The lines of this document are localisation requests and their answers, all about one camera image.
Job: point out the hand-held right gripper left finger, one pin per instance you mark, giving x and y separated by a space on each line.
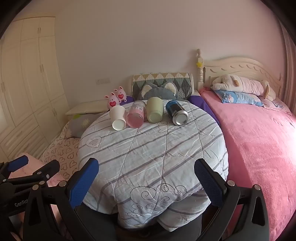
82 184

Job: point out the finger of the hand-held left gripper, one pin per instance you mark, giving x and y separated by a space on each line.
18 163
47 168

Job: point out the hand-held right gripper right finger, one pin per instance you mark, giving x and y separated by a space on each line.
209 184

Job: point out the white paper cup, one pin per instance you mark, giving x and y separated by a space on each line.
118 117

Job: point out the blue metal can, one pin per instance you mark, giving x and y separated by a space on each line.
176 111

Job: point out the clear pink plastic cup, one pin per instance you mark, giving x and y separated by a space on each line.
135 114

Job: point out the pale green cup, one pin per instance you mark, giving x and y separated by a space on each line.
154 110

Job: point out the pink cloth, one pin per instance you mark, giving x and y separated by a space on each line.
34 160

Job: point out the heart print sheet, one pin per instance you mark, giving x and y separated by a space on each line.
62 153

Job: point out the pink fleece blanket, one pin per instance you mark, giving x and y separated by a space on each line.
254 150

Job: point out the grey flower pillow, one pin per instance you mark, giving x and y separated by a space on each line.
83 124

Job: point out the striped white quilt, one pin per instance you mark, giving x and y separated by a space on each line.
150 162

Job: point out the cream bedside table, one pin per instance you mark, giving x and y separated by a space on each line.
85 107

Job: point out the cream wardrobe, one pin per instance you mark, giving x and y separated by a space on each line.
27 81

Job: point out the pink bunny toy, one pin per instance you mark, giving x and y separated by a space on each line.
112 102
120 94

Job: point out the blue printed pillow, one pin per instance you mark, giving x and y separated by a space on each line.
238 96

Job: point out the patchwork diamond headboard cover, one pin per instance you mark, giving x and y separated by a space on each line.
182 85

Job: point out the pink printed pillow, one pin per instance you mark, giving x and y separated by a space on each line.
276 104

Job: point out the white and pink plush toy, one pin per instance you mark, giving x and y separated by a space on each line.
242 84

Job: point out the grey cat plush cushion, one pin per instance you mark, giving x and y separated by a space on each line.
157 91

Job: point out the cream wooden headboard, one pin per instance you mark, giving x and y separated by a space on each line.
231 66

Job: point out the yellow star sticker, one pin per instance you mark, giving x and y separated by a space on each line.
199 64

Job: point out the pink curtain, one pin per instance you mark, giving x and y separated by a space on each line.
289 60

